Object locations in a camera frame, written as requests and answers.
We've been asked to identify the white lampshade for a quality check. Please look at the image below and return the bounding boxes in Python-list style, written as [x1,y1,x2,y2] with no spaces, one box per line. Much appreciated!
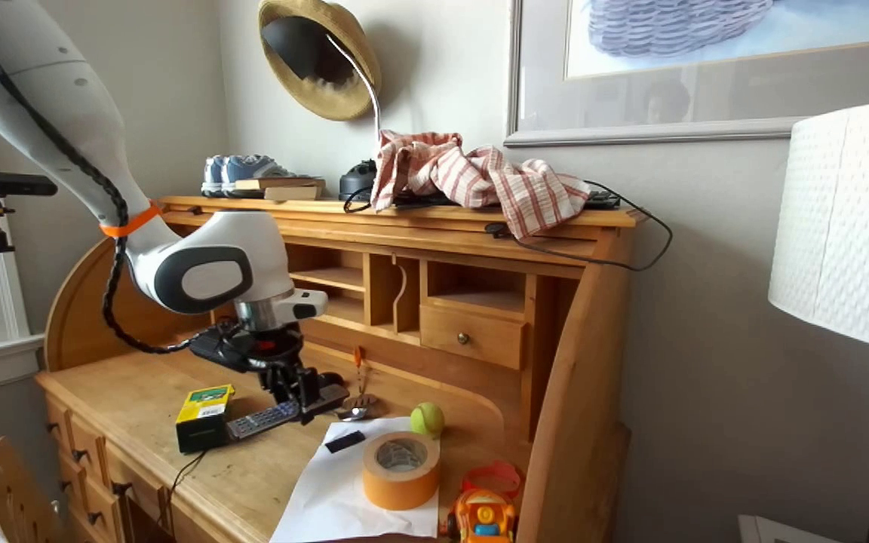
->
[765,94,869,359]

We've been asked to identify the orange toy car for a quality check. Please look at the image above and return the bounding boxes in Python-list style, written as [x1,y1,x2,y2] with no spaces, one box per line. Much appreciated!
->
[441,462,524,543]

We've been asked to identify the black power adapter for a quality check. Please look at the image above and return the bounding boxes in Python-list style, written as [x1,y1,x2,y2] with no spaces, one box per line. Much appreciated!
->
[582,185,623,212]

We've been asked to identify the yellow-green tennis ball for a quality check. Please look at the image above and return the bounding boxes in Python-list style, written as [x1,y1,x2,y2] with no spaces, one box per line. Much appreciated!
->
[408,400,447,441]

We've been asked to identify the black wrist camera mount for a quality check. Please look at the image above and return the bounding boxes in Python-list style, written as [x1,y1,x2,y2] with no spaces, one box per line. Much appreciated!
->
[191,323,308,373]

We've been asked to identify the silver remote control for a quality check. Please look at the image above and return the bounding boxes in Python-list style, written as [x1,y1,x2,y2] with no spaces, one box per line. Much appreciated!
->
[226,387,348,444]

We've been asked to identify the yellow and green box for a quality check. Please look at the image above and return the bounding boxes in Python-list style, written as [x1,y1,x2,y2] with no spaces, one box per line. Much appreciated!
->
[172,384,237,454]

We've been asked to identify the red and white striped cloth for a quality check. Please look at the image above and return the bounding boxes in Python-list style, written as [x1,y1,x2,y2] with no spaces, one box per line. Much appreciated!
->
[369,128,595,240]

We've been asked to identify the wooden roll-top desk cabinet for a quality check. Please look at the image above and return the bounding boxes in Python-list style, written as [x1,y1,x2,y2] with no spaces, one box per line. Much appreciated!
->
[37,194,641,543]

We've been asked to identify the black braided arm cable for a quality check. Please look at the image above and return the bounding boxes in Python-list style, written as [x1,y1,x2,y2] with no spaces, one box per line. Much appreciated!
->
[0,26,218,357]

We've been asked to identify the small wooden drawer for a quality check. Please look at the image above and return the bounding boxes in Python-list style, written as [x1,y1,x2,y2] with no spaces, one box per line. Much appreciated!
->
[417,298,531,373]

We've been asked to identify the orange strap on arm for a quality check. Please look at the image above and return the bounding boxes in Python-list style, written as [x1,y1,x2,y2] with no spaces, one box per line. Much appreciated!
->
[99,204,164,240]

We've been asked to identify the blue sneaker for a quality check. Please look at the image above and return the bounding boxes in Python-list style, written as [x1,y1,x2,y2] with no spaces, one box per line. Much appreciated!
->
[219,151,291,200]
[200,151,232,200]

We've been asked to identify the thin black cable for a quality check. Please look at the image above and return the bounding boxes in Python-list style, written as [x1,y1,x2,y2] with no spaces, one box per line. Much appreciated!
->
[481,177,675,274]

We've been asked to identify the orange tape roll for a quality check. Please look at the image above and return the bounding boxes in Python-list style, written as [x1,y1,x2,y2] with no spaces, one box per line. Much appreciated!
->
[359,427,444,514]

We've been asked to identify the small black object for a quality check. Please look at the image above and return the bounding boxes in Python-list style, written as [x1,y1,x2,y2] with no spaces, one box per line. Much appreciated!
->
[322,427,369,454]

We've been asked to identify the framed picture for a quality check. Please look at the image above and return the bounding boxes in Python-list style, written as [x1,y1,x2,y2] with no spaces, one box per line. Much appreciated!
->
[502,0,869,148]

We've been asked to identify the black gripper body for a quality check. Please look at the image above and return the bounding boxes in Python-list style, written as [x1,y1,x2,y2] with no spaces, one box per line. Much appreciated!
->
[253,353,322,405]

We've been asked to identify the white paper sheet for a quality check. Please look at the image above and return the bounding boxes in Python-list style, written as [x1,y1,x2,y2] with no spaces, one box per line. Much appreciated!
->
[267,414,444,543]

